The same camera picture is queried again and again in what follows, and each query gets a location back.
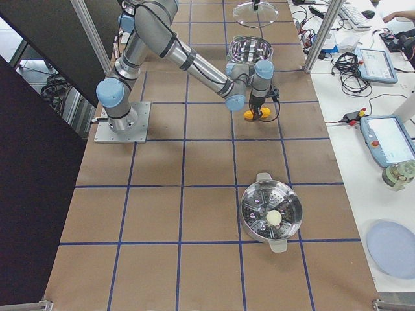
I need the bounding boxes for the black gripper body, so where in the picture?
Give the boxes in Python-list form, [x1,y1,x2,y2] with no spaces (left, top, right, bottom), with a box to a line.
[249,85,279,112]

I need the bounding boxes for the yellow plastic corn cob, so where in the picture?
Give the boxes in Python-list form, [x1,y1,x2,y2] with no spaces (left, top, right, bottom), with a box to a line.
[243,107,271,121]

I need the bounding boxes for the glass pot lid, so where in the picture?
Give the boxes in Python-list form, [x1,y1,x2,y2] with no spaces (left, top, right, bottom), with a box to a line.
[233,0,279,29]

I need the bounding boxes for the stainless steel pot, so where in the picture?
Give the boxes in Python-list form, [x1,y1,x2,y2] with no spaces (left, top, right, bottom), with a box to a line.
[226,36,274,65]

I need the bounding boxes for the steel steamer basket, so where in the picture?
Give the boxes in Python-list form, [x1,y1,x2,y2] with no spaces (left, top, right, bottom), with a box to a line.
[238,172,303,253]

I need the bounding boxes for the white steamed bun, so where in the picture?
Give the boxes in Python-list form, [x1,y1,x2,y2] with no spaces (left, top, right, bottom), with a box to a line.
[266,210,282,226]

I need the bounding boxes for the upper teach pendant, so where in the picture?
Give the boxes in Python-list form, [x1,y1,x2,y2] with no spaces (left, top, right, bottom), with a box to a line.
[354,47,398,84]

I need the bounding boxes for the teach pendant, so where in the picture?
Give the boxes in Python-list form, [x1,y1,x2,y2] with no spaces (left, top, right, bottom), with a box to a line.
[360,115,414,168]
[354,47,398,84]

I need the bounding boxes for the white keyboard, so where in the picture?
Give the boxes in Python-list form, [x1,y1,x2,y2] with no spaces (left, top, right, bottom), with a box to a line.
[338,3,372,31]

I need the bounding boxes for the lower teach pendant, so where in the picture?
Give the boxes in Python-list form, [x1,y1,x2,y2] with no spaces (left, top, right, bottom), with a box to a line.
[360,115,414,168]

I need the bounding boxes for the black computer mouse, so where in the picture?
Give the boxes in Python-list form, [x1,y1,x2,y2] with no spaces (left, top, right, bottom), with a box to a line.
[361,10,375,19]

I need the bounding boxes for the glass jar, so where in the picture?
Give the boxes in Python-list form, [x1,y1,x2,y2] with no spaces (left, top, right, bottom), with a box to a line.
[382,159,414,190]

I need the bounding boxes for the light blue plate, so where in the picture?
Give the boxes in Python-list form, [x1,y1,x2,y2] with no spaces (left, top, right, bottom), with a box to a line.
[366,221,414,279]

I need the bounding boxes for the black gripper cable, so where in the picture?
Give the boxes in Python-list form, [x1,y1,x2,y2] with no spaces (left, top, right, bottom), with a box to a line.
[264,92,281,123]

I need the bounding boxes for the tangled black cables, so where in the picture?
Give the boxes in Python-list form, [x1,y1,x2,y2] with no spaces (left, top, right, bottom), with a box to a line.
[331,52,372,97]

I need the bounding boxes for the aluminium frame post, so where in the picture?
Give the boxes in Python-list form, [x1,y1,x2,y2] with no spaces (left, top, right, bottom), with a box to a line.
[303,0,343,73]

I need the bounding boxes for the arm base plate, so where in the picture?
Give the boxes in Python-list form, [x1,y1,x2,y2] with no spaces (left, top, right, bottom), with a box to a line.
[94,102,151,143]

